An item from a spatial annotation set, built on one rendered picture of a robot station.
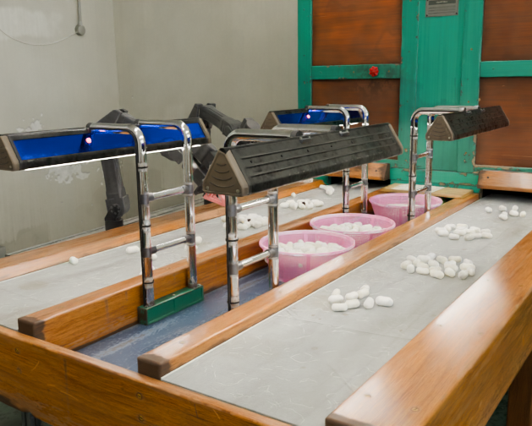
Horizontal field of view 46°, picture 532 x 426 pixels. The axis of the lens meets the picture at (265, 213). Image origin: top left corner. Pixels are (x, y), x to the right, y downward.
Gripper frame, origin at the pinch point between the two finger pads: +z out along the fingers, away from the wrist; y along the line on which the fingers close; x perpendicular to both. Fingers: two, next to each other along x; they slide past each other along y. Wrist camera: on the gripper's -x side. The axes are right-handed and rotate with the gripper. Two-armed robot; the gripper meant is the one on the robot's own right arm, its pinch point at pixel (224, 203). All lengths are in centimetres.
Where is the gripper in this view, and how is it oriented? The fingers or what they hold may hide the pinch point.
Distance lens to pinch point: 207.9
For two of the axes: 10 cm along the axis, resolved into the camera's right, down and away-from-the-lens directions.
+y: 5.6, -1.8, 8.1
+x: -5.3, 6.8, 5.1
